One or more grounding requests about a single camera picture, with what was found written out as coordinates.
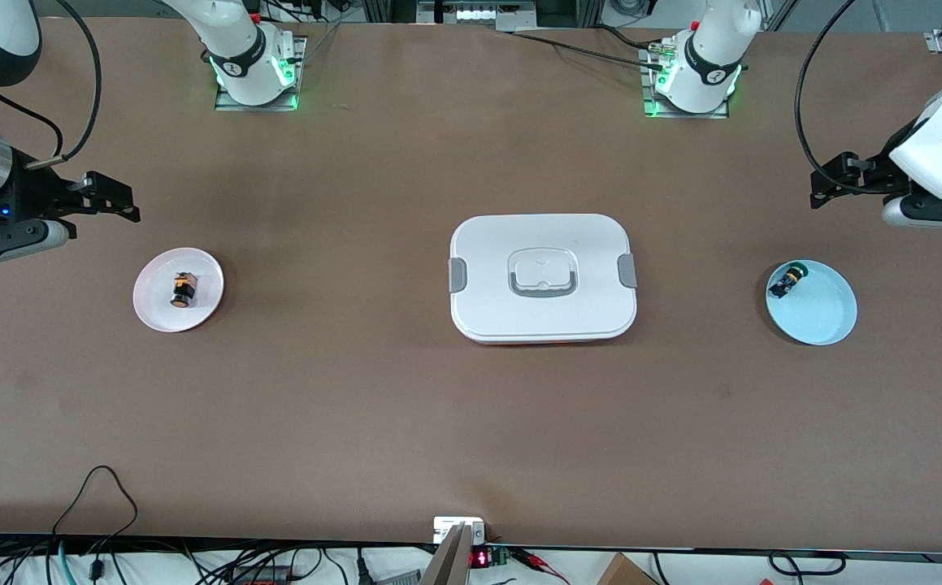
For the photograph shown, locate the black cable on table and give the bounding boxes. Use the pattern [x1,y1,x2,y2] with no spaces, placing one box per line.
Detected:
[510,29,668,72]

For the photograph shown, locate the grey metal bracket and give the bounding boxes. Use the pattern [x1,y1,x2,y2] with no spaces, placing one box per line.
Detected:
[419,522,476,585]

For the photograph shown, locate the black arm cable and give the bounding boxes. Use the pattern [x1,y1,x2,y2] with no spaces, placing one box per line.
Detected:
[0,0,103,170]
[793,0,858,193]

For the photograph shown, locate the white connector strip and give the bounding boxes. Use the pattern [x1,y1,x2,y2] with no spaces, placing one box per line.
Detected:
[454,4,538,24]

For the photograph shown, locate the light blue round plate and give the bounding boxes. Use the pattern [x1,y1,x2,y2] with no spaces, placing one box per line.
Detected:
[766,259,858,347]

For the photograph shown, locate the pink round plate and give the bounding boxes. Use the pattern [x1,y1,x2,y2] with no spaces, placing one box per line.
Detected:
[132,247,225,334]

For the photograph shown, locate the green push-button switch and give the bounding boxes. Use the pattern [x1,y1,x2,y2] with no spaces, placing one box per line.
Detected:
[769,262,811,299]

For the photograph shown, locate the black looped cable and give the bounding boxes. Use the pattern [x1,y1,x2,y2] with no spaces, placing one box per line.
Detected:
[51,465,139,539]

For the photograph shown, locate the black coiled floor cable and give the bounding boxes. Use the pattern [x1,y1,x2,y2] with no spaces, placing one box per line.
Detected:
[766,550,847,579]

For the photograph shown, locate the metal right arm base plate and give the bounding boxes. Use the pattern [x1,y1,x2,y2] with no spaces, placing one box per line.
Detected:
[214,36,307,113]

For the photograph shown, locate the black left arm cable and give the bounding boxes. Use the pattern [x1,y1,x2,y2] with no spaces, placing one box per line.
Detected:
[793,0,858,193]

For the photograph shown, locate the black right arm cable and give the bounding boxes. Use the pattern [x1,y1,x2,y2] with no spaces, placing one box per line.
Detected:
[0,0,103,170]

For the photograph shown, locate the small white device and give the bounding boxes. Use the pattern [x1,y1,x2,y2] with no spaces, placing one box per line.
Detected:
[432,516,486,544]

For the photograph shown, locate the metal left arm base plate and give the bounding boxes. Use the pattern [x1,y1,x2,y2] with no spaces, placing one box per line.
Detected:
[641,45,731,120]

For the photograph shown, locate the white box with grey handle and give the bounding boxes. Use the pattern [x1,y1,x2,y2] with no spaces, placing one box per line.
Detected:
[448,214,639,345]

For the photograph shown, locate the brown cardboard box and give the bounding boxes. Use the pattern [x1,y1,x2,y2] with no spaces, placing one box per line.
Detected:
[596,552,660,585]

